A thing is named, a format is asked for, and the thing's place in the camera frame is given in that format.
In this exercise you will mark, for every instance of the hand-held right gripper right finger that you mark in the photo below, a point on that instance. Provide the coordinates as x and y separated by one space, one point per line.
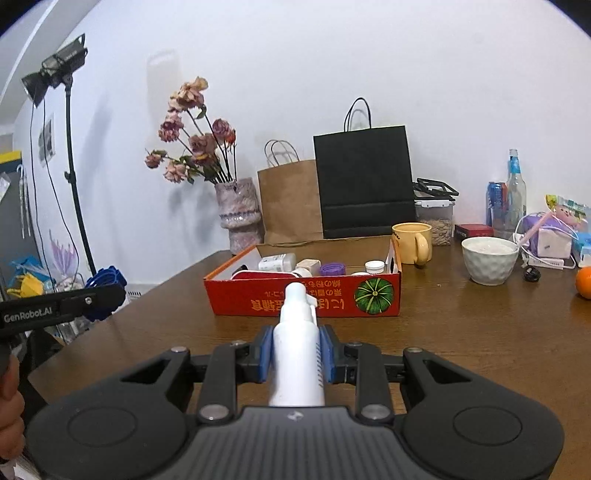
327 354

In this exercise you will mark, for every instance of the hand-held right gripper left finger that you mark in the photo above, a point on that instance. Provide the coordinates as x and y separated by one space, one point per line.
264 356

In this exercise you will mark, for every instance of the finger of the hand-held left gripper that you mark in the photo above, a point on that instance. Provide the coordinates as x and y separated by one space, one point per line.
92 300

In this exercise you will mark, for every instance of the white spray bottle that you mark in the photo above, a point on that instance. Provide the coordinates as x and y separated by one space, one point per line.
296 350

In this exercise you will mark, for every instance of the red cardboard box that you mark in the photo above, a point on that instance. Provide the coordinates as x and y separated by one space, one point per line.
295 300

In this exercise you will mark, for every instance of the person's left hand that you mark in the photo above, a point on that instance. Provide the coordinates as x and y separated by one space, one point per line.
11 410

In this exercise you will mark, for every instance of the blue plastic object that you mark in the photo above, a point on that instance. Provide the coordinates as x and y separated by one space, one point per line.
108 276

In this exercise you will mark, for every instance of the yellow and blue bag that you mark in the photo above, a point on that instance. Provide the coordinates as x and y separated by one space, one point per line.
27 282

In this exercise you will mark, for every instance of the purple round lid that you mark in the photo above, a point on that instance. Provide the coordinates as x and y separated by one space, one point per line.
333 268

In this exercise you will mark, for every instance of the small white square jar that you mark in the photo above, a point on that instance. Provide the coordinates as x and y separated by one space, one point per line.
308 266

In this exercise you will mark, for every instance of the white labelled bottle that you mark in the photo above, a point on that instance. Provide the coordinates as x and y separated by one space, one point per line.
277 262

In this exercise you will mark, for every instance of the white capped jar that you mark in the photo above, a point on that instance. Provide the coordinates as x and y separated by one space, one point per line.
375 266

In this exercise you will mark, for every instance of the yellow mug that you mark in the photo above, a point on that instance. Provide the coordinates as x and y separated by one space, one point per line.
408 240

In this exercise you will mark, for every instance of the pink textured vase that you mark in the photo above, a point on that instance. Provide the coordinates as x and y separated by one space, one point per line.
238 212

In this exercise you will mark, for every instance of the brown paper bag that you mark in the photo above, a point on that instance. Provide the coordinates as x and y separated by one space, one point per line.
288 203

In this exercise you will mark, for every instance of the black paper bag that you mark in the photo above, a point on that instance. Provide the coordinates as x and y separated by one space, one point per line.
364 184

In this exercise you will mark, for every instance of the clear black-lidded food container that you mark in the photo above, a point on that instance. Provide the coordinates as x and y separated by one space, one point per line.
436 217

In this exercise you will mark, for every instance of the white dimpled bowl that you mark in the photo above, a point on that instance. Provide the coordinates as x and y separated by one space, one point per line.
489 263

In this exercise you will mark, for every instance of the dried pink flowers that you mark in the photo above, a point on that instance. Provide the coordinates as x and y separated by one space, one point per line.
198 143

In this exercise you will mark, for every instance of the small red box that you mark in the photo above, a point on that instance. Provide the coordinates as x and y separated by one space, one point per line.
473 231

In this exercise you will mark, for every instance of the small black round object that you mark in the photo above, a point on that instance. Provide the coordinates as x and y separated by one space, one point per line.
532 273

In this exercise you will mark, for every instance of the blue drink can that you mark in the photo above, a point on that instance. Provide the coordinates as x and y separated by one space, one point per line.
496 203

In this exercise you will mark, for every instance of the black studio light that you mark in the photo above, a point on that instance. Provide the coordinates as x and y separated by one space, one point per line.
57 64

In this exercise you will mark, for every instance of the pink stick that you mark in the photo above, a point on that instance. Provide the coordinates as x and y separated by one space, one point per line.
535 228

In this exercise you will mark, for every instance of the clear glass bottle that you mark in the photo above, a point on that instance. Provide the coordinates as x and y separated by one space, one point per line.
516 189

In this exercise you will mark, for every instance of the purple and white pouch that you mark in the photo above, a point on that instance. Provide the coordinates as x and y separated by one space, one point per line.
551 237

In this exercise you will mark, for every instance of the orange fruit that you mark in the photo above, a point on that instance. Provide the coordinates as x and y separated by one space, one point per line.
584 282

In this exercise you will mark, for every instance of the light blue box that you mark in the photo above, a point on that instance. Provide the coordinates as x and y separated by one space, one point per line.
582 249

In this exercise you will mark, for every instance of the colourful snack packet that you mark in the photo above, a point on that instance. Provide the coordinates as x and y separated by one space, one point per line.
568 210

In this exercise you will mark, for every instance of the small wall picture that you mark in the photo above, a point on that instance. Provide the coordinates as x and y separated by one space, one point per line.
47 138

